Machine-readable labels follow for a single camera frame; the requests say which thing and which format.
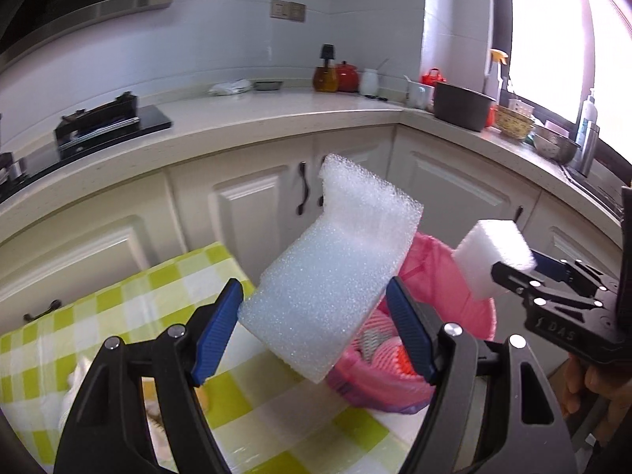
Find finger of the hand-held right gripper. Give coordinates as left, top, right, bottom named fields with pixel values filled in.
left=491, top=261, right=606, bottom=312
left=530, top=251, right=618, bottom=292

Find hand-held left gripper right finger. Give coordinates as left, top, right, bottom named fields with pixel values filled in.
left=385, top=276, right=578, bottom=474

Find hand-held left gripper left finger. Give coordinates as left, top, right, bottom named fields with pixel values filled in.
left=53, top=278, right=245, bottom=474

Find pink foam fruit net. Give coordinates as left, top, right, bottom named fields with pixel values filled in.
left=368, top=338, right=428, bottom=386

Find white foam block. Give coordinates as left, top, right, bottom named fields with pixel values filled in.
left=453, top=220, right=536, bottom=299

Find green wavy cloth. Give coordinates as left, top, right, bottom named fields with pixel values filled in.
left=356, top=331, right=388, bottom=356

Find pink-lined trash bin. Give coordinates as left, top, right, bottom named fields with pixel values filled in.
left=323, top=231, right=497, bottom=413

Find white foam sheet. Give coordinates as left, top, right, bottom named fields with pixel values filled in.
left=238, top=154, right=425, bottom=383

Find person's right hand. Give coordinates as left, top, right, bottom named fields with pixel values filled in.
left=563, top=355, right=632, bottom=416

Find green checked tablecloth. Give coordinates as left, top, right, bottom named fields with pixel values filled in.
left=0, top=242, right=430, bottom=474

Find kitchen sink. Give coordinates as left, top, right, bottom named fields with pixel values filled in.
left=563, top=163, right=625, bottom=218

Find stainless steel flask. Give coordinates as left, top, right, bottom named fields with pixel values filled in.
left=577, top=121, right=600, bottom=176

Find steel bowl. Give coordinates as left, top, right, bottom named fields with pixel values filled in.
left=533, top=125, right=581, bottom=164

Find white base cabinets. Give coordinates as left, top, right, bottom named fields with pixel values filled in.
left=0, top=121, right=625, bottom=351

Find woven basket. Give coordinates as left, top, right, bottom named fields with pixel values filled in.
left=494, top=105, right=535, bottom=139

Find white pump bottle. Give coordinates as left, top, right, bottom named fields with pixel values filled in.
left=575, top=88, right=598, bottom=132

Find dark grey pot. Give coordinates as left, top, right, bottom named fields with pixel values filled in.
left=433, top=81, right=496, bottom=132

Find clear spray bottle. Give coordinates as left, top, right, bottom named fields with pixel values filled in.
left=489, top=49, right=509, bottom=104

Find black gas cooktop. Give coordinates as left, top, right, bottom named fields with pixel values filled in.
left=0, top=103, right=175, bottom=203

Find kitchen window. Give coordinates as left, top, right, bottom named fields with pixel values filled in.
left=494, top=0, right=632, bottom=159

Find white jar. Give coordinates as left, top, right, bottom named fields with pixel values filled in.
left=359, top=68, right=380, bottom=97

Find black burner grate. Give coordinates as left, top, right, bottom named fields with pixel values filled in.
left=54, top=91, right=140, bottom=159

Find white rag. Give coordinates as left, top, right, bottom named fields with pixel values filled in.
left=208, top=79, right=254, bottom=96

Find red ceramic pot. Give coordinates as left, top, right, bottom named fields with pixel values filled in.
left=336, top=60, right=359, bottom=93

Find amber oil bottle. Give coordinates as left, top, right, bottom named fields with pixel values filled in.
left=312, top=44, right=339, bottom=93

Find black drawer handle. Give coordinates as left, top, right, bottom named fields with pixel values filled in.
left=23, top=299, right=62, bottom=322

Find wall socket panel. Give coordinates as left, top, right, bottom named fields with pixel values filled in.
left=271, top=0, right=306, bottom=23

